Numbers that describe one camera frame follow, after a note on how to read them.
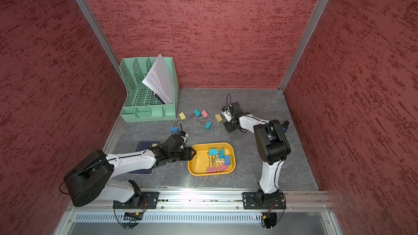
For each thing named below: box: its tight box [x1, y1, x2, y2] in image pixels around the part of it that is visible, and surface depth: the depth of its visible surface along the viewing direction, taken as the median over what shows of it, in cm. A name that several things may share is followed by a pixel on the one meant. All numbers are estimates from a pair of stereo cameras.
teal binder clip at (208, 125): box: [204, 121, 213, 131], surface depth 102 cm
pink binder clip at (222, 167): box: [217, 164, 229, 172], surface depth 85 cm
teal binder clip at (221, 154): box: [218, 148, 226, 159], surface depth 89 cm
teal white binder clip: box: [207, 148, 219, 169], surface depth 89 cm
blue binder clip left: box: [169, 126, 180, 134], surface depth 100 cm
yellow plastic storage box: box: [187, 142, 237, 177], surface depth 89 cm
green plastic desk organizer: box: [119, 57, 180, 123], surface depth 105 cm
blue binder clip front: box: [224, 154, 231, 166], surface depth 87 cm
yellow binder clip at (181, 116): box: [171, 111, 187, 123], surface depth 105 cm
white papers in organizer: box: [141, 53, 175, 105], surface depth 97 cm
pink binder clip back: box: [206, 167, 217, 174], surface depth 85 cm
